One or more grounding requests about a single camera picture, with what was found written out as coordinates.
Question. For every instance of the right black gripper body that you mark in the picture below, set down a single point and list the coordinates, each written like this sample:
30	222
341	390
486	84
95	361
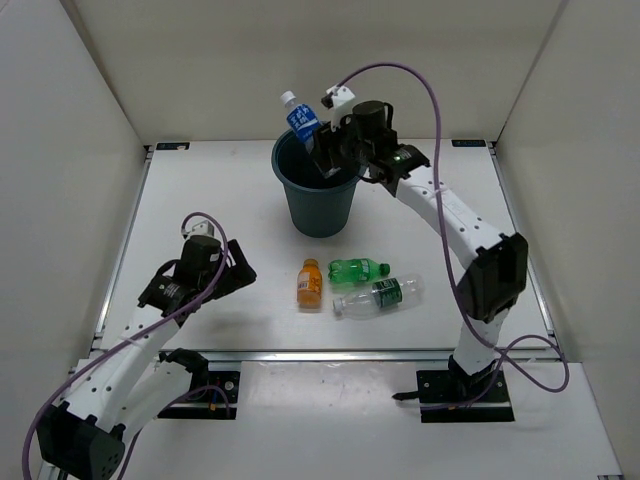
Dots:
352	146

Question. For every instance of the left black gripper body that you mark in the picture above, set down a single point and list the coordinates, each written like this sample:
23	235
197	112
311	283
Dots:
209	278

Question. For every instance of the blue label water bottle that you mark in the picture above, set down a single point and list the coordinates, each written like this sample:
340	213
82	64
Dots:
301	119

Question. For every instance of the orange juice bottle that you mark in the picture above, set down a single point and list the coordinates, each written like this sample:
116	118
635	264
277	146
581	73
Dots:
309	285

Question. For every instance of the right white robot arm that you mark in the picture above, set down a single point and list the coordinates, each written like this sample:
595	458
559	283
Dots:
494	263

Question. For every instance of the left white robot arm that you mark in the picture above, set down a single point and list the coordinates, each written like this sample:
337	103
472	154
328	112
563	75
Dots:
85	435

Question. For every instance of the dark green plastic bin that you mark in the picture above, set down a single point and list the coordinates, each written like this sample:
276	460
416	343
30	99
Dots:
319	207

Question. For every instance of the right black table label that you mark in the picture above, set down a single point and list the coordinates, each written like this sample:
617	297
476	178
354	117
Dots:
468	143

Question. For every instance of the black table label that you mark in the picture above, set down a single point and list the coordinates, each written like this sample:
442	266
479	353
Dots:
172	146
468	143

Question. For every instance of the green soda bottle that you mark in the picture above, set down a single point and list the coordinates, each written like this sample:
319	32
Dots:
358	271

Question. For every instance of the left black table label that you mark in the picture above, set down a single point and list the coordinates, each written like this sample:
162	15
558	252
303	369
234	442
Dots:
172	146

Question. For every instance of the green label clear bottle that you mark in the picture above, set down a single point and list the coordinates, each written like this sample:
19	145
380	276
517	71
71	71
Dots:
382	297

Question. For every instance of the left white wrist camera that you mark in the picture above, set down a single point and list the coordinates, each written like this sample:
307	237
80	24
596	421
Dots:
203	228

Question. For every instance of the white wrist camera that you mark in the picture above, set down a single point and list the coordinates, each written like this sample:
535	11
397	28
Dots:
339	100
203	228

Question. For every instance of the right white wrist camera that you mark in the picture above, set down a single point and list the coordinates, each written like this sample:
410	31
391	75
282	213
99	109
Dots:
339	100

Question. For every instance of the aluminium table rail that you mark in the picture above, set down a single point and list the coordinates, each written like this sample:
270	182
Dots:
328	356

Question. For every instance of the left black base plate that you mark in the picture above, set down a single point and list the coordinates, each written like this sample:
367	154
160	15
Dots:
214	396

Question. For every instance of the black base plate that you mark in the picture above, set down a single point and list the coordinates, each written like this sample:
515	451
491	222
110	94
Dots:
442	401
214	396

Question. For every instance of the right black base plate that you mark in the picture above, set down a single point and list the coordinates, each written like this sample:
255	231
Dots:
442	401

